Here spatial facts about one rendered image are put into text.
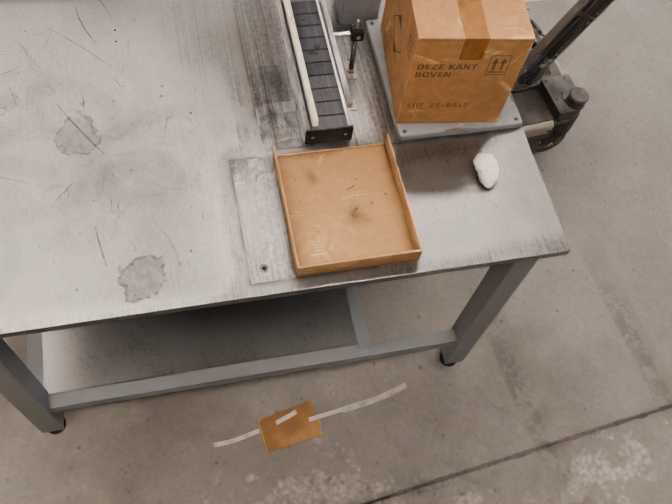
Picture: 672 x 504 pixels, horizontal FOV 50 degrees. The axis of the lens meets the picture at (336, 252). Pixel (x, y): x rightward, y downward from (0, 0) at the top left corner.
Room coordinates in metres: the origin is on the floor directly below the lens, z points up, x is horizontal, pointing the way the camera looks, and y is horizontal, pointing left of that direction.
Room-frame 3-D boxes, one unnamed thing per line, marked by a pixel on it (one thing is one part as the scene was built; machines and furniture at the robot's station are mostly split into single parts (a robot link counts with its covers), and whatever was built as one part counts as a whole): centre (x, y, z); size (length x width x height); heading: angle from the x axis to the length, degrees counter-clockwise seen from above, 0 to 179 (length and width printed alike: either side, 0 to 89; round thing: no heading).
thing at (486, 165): (0.99, -0.29, 0.85); 0.08 x 0.07 x 0.04; 168
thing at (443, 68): (1.24, -0.15, 0.99); 0.30 x 0.24 x 0.27; 15
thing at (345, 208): (0.83, 0.00, 0.85); 0.30 x 0.26 x 0.04; 22
